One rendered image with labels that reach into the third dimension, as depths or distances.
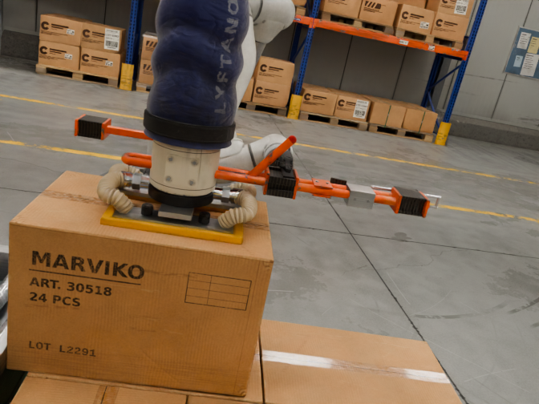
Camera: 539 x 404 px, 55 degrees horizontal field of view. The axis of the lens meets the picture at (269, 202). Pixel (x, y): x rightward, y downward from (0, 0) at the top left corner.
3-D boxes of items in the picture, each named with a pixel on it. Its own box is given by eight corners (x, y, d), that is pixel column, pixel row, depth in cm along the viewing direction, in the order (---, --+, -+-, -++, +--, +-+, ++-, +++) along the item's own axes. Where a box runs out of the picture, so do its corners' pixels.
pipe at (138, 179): (102, 208, 123) (103, 185, 121) (124, 176, 146) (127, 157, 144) (244, 228, 126) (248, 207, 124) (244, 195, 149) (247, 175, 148)
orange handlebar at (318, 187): (74, 160, 128) (74, 147, 127) (105, 134, 156) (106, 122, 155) (431, 215, 137) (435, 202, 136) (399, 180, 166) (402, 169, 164)
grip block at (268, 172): (262, 195, 131) (266, 174, 129) (261, 183, 141) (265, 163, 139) (295, 200, 132) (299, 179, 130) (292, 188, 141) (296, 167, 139)
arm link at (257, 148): (298, 167, 162) (258, 179, 162) (293, 155, 177) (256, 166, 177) (289, 135, 158) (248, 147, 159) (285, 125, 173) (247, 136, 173)
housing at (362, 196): (346, 206, 135) (350, 190, 134) (342, 197, 141) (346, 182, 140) (372, 210, 136) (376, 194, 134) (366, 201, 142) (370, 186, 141)
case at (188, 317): (6, 369, 128) (8, 221, 114) (59, 288, 165) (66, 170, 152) (245, 397, 134) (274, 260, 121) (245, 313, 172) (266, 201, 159)
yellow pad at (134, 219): (99, 225, 122) (100, 205, 120) (109, 210, 131) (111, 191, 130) (241, 245, 125) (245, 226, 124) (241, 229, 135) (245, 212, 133)
